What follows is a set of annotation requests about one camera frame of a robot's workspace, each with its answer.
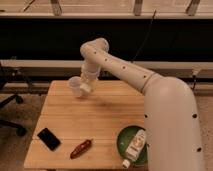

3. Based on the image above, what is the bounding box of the white sponge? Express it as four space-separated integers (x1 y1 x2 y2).
80 83 92 93

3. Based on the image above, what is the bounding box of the black hanging cable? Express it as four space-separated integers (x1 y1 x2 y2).
131 9 157 63

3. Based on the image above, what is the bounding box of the black smartphone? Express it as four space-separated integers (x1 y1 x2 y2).
37 128 61 151

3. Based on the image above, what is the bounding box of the green plate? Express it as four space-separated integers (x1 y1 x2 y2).
116 125 147 168

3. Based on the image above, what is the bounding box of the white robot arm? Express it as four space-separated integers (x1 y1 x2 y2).
80 38 205 171

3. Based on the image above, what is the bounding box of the red brown chili pepper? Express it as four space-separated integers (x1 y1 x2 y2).
70 139 92 159

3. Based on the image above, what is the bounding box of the white lotion bottle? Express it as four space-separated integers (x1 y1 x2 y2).
122 129 146 168

